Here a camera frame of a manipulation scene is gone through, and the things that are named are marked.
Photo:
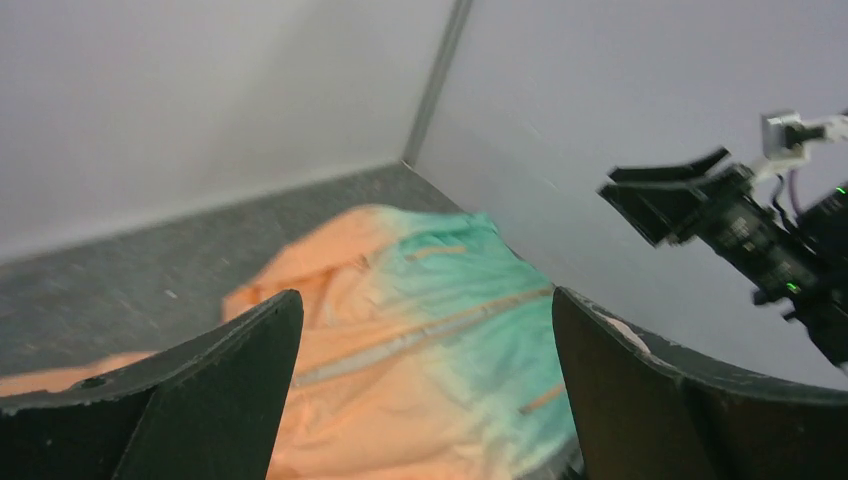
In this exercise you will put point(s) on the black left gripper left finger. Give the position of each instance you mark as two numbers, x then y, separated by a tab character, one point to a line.
209	408

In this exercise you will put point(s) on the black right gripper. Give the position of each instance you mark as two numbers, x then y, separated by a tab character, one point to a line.
718	209

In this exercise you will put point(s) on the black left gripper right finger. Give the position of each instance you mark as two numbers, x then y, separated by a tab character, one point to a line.
648	408

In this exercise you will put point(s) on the orange and teal jacket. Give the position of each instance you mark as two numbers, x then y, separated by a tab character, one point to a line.
427	351

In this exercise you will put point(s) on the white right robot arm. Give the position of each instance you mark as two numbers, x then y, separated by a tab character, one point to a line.
826	229

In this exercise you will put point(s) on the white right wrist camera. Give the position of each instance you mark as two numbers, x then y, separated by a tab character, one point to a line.
786	136

